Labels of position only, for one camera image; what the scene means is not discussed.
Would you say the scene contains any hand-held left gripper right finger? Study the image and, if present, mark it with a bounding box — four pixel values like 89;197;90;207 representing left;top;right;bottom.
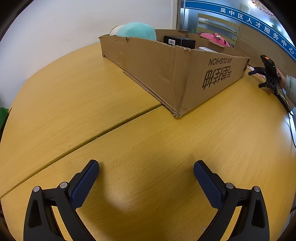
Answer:
194;160;270;241

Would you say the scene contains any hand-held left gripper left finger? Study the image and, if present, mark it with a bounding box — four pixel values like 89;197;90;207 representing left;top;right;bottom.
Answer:
23;159;100;241

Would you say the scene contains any large cardboard box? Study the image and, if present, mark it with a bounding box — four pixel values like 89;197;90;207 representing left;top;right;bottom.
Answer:
98;29;250;118

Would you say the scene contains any person's right forearm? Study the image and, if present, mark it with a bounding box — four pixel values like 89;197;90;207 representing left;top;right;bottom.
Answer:
284;75;296;106

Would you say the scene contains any wooden desktop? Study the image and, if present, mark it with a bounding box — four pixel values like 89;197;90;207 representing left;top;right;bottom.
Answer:
0;42;296;241

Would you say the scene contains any person's right hand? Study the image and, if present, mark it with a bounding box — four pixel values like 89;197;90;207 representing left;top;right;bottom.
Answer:
277;69;287;88

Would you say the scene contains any wooden partition panel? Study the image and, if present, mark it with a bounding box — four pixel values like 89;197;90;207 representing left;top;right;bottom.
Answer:
236;23;296;77

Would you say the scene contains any black product box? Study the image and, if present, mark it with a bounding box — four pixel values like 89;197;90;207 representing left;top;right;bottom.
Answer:
163;35;196;49

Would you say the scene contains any teal and pink plush toy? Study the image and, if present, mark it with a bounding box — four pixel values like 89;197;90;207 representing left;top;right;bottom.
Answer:
110;22;158;42

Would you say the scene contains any blue wall banner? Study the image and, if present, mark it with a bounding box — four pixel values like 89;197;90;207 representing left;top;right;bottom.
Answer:
185;0;296;62

